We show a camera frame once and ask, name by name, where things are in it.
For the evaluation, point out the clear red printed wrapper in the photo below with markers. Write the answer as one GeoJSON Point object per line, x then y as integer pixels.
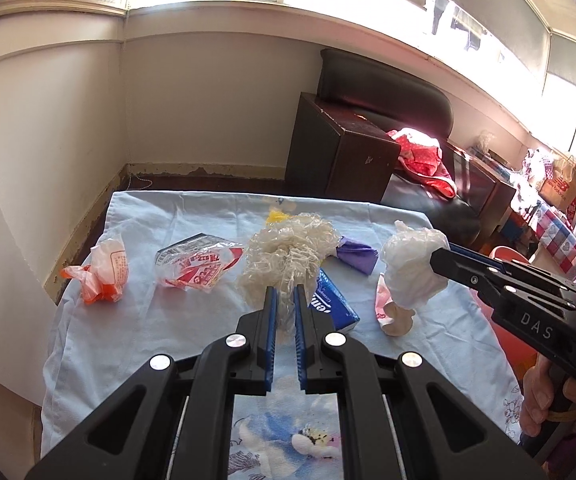
{"type": "Point", "coordinates": [197, 262]}

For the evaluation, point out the white foam fruit net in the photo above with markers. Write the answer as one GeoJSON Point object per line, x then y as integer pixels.
{"type": "Point", "coordinates": [283, 255]}

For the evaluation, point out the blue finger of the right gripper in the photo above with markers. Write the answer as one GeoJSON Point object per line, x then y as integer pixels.
{"type": "Point", "coordinates": [468, 253]}
{"type": "Point", "coordinates": [460, 272]}

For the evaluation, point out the purple cloth bundle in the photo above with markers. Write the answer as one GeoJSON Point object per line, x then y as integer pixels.
{"type": "Point", "coordinates": [357, 255]}

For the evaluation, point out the checkered cloth side table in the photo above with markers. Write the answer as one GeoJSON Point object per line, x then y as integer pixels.
{"type": "Point", "coordinates": [555, 230]}

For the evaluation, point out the blue Tempo tissue pack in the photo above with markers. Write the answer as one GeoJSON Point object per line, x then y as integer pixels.
{"type": "Point", "coordinates": [329, 300]}

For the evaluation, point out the orange white plastic bag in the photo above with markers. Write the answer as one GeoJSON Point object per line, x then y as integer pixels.
{"type": "Point", "coordinates": [105, 276]}

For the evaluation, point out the black leather armchair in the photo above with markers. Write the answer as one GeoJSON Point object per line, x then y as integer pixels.
{"type": "Point", "coordinates": [340, 148]}

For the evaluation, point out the yellow foam fruit net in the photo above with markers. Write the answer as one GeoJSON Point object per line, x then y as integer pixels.
{"type": "Point", "coordinates": [276, 215]}

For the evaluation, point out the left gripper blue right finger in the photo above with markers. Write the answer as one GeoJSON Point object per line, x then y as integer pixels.
{"type": "Point", "coordinates": [310, 328]}

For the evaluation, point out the brown paper shopping bag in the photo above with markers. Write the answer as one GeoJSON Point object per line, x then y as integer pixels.
{"type": "Point", "coordinates": [559, 187]}

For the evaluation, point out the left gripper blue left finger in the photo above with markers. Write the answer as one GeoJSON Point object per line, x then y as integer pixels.
{"type": "Point", "coordinates": [263, 342]}

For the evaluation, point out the person's right hand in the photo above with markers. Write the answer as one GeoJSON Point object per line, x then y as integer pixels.
{"type": "Point", "coordinates": [538, 396]}

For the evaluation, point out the pink plastic trash bin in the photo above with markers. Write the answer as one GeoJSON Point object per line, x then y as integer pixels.
{"type": "Point", "coordinates": [495, 283]}

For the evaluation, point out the light blue floral tablecloth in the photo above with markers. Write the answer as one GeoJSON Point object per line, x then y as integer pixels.
{"type": "Point", "coordinates": [285, 434]}

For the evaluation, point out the red polka dot garment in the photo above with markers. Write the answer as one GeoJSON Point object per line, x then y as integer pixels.
{"type": "Point", "coordinates": [421, 160]}

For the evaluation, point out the pink printed paper cup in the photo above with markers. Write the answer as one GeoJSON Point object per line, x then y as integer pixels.
{"type": "Point", "coordinates": [394, 321]}

